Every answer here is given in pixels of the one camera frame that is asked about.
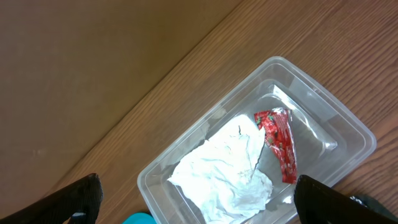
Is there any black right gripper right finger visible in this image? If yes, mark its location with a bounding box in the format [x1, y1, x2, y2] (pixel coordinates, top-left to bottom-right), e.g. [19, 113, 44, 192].
[294, 175, 397, 224]

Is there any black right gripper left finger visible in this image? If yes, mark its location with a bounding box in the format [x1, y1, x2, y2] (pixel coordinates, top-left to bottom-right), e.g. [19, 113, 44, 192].
[1, 173, 103, 224]

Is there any teal plastic serving tray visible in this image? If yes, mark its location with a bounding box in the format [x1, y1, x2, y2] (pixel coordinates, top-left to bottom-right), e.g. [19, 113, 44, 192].
[122, 212, 156, 224]

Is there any white napkin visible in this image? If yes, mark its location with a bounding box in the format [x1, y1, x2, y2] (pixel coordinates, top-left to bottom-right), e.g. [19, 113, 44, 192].
[168, 114, 273, 223]

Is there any clear plastic waste bin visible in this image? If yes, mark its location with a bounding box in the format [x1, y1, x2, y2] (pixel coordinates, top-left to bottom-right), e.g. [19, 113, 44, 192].
[137, 57, 377, 223]

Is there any red snack wrapper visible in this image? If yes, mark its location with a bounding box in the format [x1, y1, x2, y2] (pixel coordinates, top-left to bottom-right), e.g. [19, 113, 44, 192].
[254, 107, 298, 184]

